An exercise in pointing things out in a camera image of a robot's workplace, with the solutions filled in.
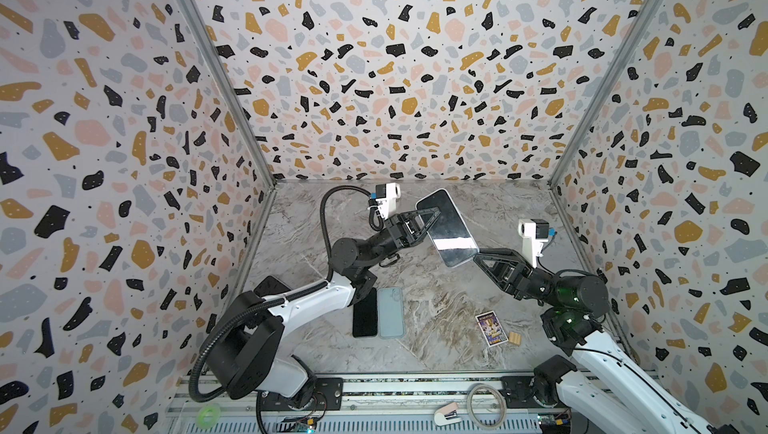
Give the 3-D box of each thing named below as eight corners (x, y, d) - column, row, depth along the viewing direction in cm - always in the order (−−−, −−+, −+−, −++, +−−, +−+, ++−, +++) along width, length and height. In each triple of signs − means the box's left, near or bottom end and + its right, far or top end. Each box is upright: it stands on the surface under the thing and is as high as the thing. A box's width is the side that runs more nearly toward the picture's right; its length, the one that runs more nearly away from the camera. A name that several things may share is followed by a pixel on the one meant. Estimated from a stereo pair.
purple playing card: (489, 348, 83) (491, 345, 82) (475, 317, 89) (476, 314, 87) (506, 342, 85) (508, 339, 83) (491, 312, 90) (493, 309, 88)
